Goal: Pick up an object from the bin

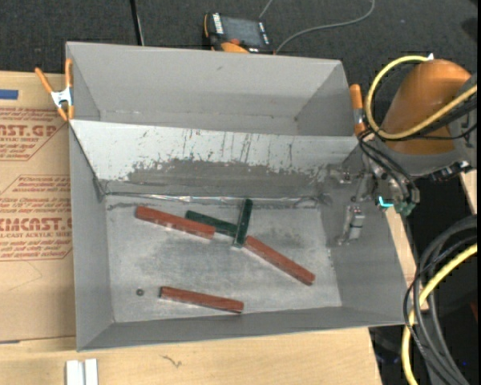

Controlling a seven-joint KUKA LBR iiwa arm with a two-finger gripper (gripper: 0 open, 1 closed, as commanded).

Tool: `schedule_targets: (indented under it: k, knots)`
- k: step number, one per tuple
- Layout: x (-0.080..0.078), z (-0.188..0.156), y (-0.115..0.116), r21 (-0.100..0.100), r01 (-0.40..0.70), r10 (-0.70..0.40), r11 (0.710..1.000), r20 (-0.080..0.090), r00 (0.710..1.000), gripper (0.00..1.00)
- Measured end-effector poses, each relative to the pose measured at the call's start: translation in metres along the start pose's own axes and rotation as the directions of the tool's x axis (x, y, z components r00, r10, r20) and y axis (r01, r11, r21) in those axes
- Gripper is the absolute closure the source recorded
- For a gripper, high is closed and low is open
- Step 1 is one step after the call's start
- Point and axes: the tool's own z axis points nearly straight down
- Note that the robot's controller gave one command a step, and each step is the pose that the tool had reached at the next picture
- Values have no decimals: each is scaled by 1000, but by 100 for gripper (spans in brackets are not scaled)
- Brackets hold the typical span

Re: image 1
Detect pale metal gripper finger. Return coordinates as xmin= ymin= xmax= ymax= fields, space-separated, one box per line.
xmin=335 ymin=205 xmax=366 ymax=248
xmin=328 ymin=166 xmax=354 ymax=185

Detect red-brown flat block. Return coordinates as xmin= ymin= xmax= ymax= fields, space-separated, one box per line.
xmin=243 ymin=235 xmax=317 ymax=287
xmin=158 ymin=286 xmax=245 ymax=314
xmin=135 ymin=205 xmax=216 ymax=241

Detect dark green flat block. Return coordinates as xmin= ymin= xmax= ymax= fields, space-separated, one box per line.
xmin=232 ymin=198 xmax=254 ymax=249
xmin=184 ymin=209 xmax=240 ymax=238

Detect grey metal bin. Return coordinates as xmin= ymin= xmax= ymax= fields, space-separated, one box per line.
xmin=65 ymin=41 xmax=410 ymax=352

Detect brown cardboard board red print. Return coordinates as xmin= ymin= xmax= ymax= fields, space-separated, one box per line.
xmin=0 ymin=69 xmax=78 ymax=345

